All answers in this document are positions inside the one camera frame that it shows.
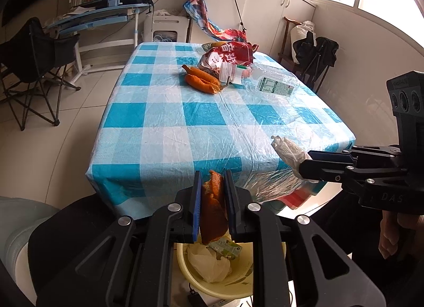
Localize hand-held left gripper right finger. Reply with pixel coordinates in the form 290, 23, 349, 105
224, 171, 387, 307

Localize glass top desk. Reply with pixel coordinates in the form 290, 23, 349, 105
45, 2, 154, 84

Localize white plastic stool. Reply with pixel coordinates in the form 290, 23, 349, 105
143, 16, 190, 43

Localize white tissue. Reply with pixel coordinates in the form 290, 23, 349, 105
187, 244, 232, 284
271, 135, 310, 178

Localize dark wooden chair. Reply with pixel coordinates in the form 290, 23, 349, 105
276, 16, 315, 72

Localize crumpled red snack bag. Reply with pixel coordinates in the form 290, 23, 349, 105
198, 41, 258, 74

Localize white cabinet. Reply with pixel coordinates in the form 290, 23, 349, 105
190, 0, 317, 63

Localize black elastic cord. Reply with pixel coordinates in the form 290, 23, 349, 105
199, 0, 248, 34

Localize white bag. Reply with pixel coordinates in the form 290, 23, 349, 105
291, 20, 317, 59

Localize yellow plastic bin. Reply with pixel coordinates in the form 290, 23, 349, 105
175, 241, 289, 298

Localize person's black trousers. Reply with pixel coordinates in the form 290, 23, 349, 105
28, 188, 424, 307

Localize pale green seat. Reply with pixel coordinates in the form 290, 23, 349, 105
0, 196, 60, 294

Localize green drink carton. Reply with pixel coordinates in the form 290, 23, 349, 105
208, 239, 243, 260

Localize black open camping chair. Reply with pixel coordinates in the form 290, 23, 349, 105
0, 17, 82, 131

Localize blue white checked tablecloth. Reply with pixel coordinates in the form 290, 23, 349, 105
84, 42, 356, 220

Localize black folded camping chair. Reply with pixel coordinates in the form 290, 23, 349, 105
293, 30, 340, 94

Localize orange peel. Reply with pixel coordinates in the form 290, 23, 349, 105
200, 170, 230, 244

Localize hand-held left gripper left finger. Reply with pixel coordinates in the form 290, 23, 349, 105
36, 171, 202, 307

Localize red striped bag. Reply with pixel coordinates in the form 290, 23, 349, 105
275, 184, 327, 210

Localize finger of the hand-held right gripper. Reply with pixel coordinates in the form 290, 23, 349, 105
298, 160, 409, 189
308, 145, 403, 164

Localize large clear plastic bottle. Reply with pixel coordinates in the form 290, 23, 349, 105
245, 63, 300, 98

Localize orange carrots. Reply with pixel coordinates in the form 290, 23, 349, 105
184, 73, 222, 95

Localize colourful printed cloth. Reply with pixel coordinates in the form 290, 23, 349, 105
183, 0, 247, 43

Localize person's right hand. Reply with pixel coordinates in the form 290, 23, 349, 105
378, 210, 410, 262

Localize small clear plastic bottle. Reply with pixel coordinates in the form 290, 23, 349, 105
219, 62, 254, 85

